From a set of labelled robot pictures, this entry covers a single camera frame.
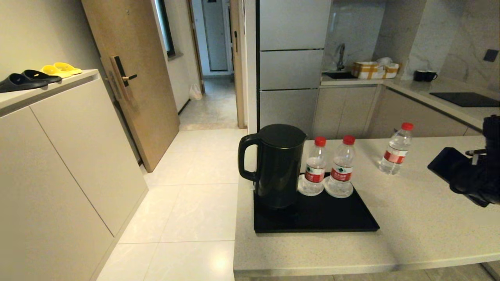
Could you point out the beige kitchen counter cabinets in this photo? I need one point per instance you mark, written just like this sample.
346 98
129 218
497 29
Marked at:
343 113

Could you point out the beige shoe cabinet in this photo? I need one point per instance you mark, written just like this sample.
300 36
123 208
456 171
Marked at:
78 156

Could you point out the dark kitchen sink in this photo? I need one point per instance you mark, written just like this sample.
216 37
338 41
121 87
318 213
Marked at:
340 75

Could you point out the large yellow checked white box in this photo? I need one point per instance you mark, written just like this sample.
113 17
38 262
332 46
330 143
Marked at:
367 70

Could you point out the yellow slipper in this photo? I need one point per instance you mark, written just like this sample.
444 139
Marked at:
52 70
67 68

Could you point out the white hallway door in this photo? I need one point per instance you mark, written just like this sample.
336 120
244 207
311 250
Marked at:
215 39

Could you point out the silver refrigerator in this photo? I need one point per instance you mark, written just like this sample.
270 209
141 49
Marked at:
291 70

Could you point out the white crumpled cloth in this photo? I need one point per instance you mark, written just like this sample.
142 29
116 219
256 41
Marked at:
384 60

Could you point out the black rectangular tray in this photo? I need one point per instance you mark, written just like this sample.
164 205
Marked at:
332 216

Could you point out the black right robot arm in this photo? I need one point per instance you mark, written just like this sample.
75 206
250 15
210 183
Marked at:
493 175

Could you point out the dark framed window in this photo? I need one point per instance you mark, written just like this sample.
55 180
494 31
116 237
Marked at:
166 31

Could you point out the narrow wooden door leaf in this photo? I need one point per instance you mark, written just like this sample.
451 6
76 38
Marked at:
237 78

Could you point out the white plastic bag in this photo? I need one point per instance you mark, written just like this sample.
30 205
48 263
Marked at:
195 93

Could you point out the wooden entrance door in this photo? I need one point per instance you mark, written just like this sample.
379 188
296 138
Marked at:
144 117

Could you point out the small yellow checked white box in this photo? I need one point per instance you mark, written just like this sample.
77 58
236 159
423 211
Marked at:
390 71

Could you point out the round white coaster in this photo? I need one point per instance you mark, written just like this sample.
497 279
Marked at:
301 188
327 190

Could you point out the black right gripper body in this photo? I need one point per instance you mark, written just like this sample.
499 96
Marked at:
453 168

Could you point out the black slipper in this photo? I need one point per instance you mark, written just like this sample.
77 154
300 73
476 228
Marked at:
19 82
42 75

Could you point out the dark wall socket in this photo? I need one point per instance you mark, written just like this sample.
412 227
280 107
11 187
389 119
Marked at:
490 55

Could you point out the clear water bottle red cap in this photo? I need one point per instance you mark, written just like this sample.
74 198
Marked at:
314 173
341 171
394 156

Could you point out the black induction cooktop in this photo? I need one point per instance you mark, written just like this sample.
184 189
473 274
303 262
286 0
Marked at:
465 99

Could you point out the chrome sink faucet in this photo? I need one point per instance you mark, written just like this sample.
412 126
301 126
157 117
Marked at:
341 50

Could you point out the black mug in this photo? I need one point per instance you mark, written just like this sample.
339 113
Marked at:
429 75
418 75

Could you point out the black electric kettle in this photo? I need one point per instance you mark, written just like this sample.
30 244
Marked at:
278 171

